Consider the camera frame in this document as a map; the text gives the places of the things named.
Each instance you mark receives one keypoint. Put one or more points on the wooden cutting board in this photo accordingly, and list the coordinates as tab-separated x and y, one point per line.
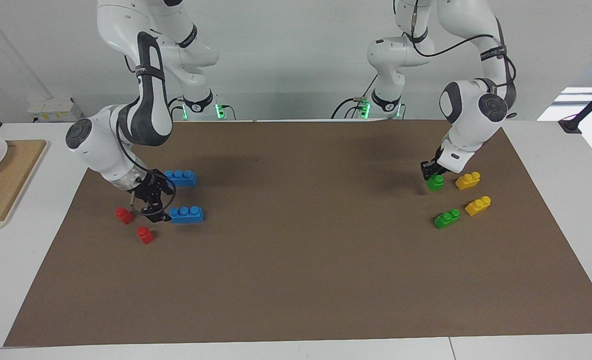
6	190

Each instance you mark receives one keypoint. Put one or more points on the green two-stud block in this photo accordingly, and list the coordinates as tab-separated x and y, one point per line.
436	184
446	219

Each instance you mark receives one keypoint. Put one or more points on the red single-stud block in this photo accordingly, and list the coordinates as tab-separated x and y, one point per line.
124	215
145	235

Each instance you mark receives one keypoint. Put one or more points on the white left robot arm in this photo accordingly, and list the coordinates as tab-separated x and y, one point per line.
468	135

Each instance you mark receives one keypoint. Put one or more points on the black clamp stand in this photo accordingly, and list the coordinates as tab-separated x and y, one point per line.
588	107

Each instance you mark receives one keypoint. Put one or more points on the brown table mat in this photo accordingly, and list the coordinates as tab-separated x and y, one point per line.
301	260

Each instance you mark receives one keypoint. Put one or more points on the yellow two-stud block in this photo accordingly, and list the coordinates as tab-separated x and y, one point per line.
478	206
467	181

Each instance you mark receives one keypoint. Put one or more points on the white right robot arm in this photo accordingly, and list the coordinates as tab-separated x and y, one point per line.
106	145

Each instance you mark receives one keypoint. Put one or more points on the white power strip box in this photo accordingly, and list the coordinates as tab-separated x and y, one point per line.
53	110

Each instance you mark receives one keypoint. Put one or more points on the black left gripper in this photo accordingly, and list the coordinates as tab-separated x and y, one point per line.
437	159

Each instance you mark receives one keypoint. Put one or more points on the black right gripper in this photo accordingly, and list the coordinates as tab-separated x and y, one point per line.
147	186

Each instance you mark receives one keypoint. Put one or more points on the blue three-stud brick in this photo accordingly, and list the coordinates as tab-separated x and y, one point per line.
185	179
188	215

